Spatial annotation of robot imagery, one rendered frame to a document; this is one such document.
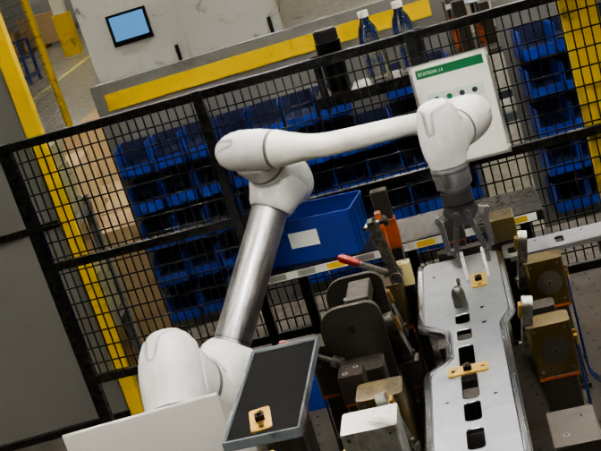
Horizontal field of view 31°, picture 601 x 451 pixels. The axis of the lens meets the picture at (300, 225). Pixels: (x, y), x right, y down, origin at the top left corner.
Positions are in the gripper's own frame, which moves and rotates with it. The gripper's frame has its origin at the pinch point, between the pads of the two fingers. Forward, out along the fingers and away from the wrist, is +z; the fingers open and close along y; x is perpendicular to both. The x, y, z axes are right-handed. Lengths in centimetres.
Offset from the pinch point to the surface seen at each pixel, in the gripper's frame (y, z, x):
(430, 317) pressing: 12.3, 4.1, 15.6
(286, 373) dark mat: 37, -12, 64
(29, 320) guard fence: 188, 36, -151
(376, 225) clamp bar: 20.2, -16.4, 1.8
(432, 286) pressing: 11.5, 4.1, -2.9
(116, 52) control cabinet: 263, -21, -625
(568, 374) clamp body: -14.2, 11.3, 43.5
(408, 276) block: 17.0, 1.3, -6.1
